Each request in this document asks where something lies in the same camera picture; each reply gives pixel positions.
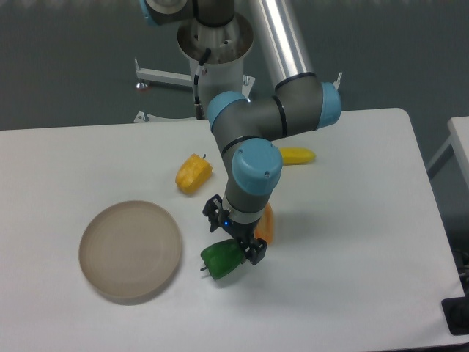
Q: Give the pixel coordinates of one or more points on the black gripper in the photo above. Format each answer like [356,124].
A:
[254,249]

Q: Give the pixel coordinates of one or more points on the green bell pepper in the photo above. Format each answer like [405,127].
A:
[221,258]

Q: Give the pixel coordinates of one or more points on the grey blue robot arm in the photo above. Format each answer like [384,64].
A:
[245,129]

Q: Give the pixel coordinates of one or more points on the yellow bell pepper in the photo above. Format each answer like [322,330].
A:
[194,172]

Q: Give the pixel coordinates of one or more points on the orange bread piece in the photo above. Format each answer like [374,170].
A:
[266,227]

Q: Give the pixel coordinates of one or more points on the yellow banana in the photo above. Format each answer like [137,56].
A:
[296,155]

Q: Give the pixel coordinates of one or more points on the beige round plate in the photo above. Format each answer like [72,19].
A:
[130,251]

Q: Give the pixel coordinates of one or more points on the black device at edge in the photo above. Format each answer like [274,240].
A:
[456,315]

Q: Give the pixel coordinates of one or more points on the white side table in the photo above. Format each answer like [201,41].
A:
[455,145]

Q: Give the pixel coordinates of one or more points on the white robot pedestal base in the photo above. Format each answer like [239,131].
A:
[216,57]

